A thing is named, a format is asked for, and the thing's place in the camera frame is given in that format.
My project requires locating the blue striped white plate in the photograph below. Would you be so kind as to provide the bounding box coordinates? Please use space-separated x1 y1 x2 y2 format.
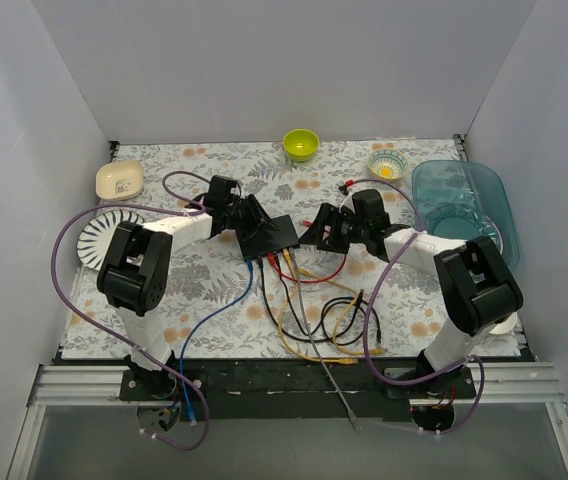
76 209 145 271

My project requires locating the teal plastic tray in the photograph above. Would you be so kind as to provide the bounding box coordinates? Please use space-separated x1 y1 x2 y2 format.
412 160 520 270

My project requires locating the red ethernet cable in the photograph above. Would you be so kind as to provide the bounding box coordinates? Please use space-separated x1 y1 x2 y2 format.
266 218 349 284

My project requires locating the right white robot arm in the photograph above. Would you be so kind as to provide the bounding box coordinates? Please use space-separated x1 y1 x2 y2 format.
299 189 523 398

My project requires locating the dark grey network switch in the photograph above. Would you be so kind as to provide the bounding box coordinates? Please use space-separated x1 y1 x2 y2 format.
240 215 300 261

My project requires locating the aluminium frame rail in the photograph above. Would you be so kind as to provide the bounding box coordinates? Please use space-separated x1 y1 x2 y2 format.
9 360 568 478

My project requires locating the teal glass plate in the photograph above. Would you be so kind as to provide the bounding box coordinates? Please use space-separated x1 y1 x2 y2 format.
424 204 504 253

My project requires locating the blue ethernet cable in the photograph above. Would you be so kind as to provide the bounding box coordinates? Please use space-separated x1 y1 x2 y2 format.
178 259 256 424

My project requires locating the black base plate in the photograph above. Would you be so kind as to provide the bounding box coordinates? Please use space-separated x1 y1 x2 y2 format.
119 359 478 422

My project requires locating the black ethernet cable, left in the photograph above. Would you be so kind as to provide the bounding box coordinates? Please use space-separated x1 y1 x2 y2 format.
257 257 365 344

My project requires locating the yellow ethernet cable, inner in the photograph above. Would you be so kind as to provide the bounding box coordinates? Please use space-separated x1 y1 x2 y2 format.
297 267 388 357

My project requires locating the yellow ethernet cable, outer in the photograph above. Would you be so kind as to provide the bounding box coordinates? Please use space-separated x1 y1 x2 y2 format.
277 249 358 365

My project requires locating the lime green bowl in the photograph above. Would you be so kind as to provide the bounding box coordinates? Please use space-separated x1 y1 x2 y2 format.
282 128 320 162

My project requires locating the yellow ethernet cable, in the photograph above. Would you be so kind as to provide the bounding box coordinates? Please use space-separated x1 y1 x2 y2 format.
297 267 388 357
277 249 358 365

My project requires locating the patterned yellow centre bowl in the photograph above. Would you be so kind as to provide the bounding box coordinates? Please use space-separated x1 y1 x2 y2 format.
368 148 408 181

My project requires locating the cream square dish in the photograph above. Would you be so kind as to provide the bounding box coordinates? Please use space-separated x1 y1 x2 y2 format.
95 160 144 202

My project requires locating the white bowl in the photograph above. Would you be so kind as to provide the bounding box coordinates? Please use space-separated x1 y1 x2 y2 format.
490 312 518 335

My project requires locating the floral patterned table mat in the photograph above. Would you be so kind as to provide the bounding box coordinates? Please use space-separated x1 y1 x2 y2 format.
61 138 525 360

